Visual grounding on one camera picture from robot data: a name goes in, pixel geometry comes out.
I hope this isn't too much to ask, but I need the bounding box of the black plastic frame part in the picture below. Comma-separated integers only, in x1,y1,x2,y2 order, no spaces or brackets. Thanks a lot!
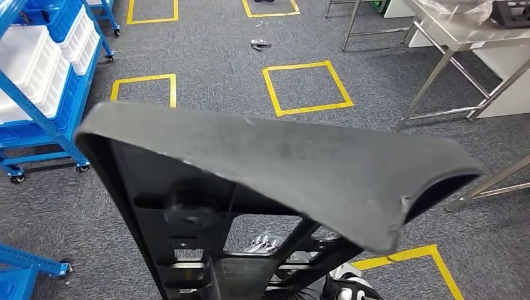
74,101,483,300

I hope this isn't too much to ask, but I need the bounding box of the black moulded part on table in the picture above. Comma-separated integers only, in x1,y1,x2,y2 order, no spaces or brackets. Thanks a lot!
489,0,530,29

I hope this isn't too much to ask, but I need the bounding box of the blue plastic crate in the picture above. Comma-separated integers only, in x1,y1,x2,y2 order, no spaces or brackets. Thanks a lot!
0,62,90,144
12,0,84,43

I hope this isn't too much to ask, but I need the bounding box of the large white plastic crate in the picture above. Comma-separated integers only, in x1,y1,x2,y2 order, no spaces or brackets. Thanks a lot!
0,54,72,124
0,25,63,104

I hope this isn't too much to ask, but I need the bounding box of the steel table with cross bars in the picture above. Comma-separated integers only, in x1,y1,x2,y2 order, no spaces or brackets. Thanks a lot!
392,0,530,134

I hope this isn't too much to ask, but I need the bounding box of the white cabinet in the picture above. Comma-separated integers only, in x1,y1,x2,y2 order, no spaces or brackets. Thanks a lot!
407,21,530,119

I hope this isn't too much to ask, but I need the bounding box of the clear plastic sheet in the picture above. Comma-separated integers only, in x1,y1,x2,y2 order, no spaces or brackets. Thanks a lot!
418,0,494,25

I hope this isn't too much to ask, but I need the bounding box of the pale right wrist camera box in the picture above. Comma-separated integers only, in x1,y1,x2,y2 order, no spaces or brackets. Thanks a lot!
329,263,368,280

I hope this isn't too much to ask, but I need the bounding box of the steel frame table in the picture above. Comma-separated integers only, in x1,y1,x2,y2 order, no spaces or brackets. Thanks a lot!
324,0,417,53

